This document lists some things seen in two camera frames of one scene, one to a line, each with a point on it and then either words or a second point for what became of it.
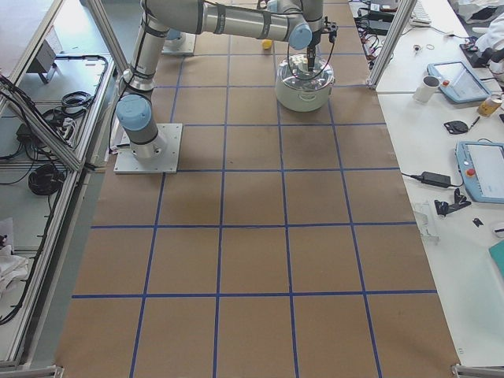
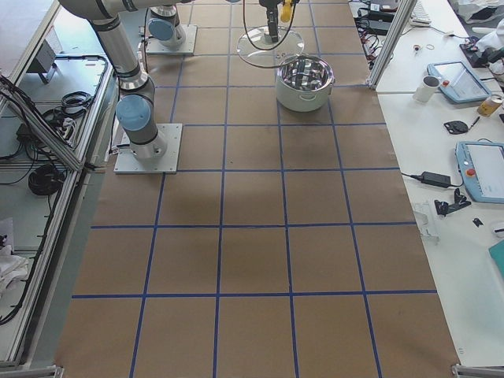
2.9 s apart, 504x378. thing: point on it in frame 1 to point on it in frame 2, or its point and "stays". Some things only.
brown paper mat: [289, 244] stays
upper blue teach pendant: [458, 83] stays
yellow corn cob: [267, 43] to [286, 11]
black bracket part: [460, 201] stays
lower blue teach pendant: [481, 164] stays
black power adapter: [435, 179] stays
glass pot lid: [293, 74] to [268, 46]
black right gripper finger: [311, 55] to [272, 16]
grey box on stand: [43, 63] stays
